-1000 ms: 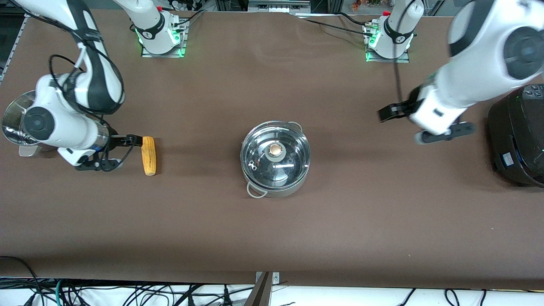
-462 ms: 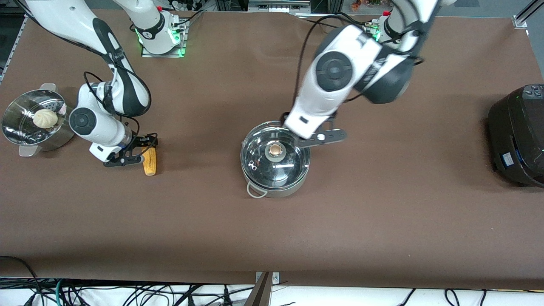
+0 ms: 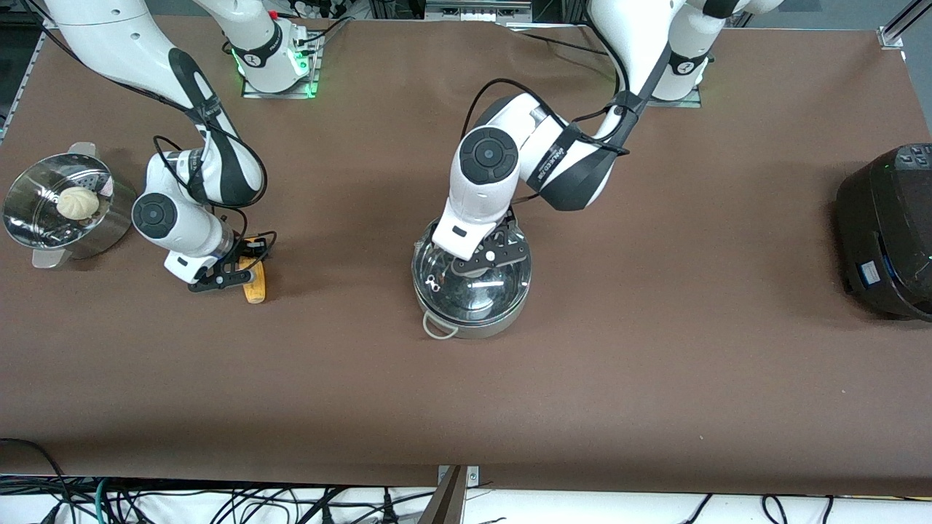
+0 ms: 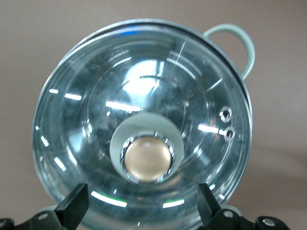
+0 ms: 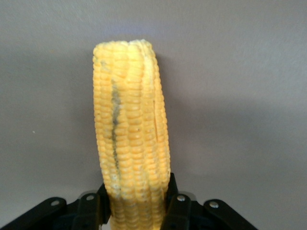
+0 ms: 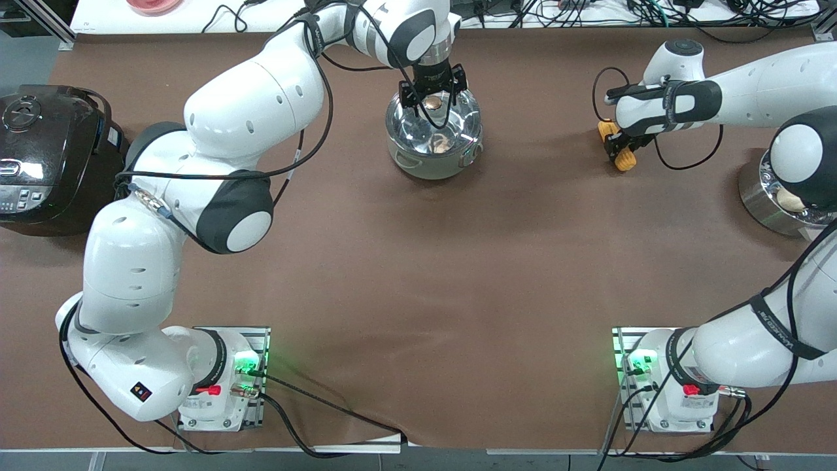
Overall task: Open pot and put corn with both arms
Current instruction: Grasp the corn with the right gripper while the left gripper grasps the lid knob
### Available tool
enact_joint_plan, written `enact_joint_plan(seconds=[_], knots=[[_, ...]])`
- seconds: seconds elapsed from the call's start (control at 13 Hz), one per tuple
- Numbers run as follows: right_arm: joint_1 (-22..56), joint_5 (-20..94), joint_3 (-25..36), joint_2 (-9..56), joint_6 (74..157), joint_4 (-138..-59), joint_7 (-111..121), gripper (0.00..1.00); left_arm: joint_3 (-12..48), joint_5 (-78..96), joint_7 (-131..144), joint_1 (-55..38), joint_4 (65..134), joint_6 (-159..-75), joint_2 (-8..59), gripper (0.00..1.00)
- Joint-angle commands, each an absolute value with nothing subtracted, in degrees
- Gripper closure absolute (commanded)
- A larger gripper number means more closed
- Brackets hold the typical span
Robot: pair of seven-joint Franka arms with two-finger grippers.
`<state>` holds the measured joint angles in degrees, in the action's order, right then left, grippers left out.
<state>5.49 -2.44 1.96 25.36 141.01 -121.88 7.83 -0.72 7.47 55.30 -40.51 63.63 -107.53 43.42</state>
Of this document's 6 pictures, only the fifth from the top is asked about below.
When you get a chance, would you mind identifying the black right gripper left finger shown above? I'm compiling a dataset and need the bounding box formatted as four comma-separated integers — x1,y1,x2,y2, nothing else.
0,184,111,230

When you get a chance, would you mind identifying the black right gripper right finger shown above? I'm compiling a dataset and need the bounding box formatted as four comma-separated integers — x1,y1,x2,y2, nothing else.
160,172,260,230

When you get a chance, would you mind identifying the yellow corn cob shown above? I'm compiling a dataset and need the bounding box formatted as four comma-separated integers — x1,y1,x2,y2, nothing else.
92,38,171,230

